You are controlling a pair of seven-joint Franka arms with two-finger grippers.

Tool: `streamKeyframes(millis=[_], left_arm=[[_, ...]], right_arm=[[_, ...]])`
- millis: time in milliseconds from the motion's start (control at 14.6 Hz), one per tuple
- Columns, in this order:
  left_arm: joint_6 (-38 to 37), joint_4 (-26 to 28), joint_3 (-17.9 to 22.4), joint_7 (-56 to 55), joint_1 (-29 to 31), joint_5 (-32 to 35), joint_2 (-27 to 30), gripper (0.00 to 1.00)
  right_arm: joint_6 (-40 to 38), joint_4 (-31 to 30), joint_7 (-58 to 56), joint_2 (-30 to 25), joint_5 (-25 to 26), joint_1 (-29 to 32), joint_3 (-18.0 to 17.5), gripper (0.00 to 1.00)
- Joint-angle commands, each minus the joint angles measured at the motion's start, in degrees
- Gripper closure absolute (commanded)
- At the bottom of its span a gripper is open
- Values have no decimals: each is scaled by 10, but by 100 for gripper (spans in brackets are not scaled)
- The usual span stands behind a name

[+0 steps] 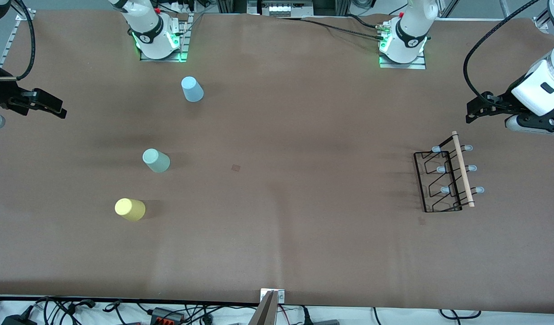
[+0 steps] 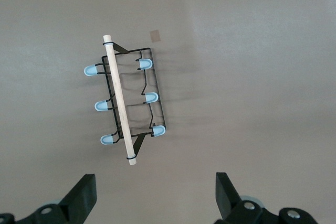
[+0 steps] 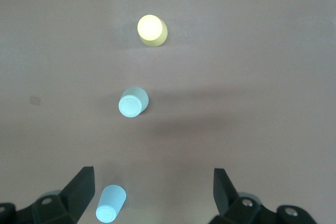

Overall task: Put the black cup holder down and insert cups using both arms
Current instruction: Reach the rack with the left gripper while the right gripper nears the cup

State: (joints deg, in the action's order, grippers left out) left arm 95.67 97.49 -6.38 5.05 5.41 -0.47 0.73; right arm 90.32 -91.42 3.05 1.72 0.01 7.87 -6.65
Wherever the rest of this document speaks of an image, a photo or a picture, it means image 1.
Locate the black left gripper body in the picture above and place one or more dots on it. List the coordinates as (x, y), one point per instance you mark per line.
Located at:
(501, 103)

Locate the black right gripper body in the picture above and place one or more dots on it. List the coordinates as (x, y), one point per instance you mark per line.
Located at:
(2, 92)

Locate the pale green plastic cup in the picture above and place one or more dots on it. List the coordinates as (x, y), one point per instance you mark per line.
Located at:
(156, 160)

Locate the yellow plastic cup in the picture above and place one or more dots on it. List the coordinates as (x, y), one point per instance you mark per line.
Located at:
(130, 209)

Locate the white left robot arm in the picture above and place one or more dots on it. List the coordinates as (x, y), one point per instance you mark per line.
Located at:
(410, 31)

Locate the light blue plastic cup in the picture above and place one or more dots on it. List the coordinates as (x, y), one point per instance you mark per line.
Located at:
(192, 89)

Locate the brown table mat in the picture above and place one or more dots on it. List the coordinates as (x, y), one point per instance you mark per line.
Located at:
(349, 248)

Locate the black power adapter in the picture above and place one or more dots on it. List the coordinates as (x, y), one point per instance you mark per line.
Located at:
(17, 320)

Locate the white power strip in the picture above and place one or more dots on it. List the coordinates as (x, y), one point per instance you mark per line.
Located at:
(279, 9)

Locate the black orange connector box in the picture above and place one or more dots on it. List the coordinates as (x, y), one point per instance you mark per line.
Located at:
(166, 314)

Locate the grey flat box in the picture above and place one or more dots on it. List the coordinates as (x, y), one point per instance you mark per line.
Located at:
(326, 322)

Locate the black plug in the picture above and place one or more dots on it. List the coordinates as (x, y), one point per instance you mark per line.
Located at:
(307, 316)

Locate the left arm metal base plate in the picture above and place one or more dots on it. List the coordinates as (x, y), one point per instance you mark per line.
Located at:
(403, 66)

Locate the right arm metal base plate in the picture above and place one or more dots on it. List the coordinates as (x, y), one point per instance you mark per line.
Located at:
(184, 40)

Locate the small metal clamp bracket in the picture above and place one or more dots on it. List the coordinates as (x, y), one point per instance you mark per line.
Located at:
(281, 295)

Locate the aluminium camera pole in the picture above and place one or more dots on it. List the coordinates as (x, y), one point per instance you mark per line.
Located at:
(265, 313)

